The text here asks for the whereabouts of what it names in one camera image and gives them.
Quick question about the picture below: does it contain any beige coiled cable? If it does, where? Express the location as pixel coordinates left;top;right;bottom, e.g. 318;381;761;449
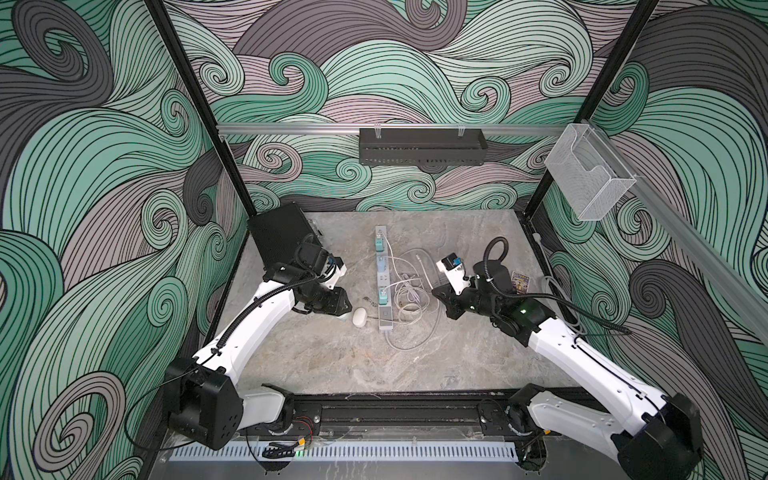
383;245;445;353

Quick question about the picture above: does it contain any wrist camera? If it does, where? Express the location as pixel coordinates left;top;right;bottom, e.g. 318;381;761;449
318;255;347;290
435;253;470;295

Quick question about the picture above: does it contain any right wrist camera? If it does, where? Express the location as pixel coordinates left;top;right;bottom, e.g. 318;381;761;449
435;253;470;295

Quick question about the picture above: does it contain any aluminium wall rail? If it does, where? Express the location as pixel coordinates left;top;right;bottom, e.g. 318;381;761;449
582;120;767;343
216;122;566;137

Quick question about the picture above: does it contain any aluminium wall rail back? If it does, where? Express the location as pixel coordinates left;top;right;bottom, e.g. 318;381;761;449
216;122;566;137

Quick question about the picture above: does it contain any aluminium wall rail right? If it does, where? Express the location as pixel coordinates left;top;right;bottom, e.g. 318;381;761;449
582;120;767;343

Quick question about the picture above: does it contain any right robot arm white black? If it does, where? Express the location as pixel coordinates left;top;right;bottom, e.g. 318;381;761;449
432;237;703;479

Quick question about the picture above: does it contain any grey cable right edge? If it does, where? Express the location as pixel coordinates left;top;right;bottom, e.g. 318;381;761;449
530;233;588;338

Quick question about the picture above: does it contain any white slotted cable duct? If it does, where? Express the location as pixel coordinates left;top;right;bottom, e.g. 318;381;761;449
169;440;518;463

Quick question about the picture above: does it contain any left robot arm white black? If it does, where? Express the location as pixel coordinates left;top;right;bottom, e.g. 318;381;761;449
162;234;352;450

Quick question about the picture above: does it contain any clear acrylic wall bin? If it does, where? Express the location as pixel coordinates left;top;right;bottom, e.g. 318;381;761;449
545;123;636;221

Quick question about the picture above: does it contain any lavender cable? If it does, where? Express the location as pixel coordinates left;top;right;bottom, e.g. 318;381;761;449
365;272;433;322

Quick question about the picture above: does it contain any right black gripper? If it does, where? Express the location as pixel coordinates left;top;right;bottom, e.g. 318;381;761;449
430;276;498;319

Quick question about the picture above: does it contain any black wall shelf tray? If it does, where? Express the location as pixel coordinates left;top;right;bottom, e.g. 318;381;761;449
358;129;489;170

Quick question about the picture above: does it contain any white power strip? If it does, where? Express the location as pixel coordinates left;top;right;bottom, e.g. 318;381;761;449
374;225;394;333

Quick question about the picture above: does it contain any small card box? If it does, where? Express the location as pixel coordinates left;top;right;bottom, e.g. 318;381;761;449
511;271;531;294

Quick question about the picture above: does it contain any white earbud case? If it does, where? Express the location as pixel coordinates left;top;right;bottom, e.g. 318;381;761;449
352;307;368;328

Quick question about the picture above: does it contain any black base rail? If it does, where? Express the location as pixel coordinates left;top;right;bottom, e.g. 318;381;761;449
285;384;543;438

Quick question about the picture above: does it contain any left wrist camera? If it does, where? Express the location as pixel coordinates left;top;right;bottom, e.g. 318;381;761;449
318;255;347;290

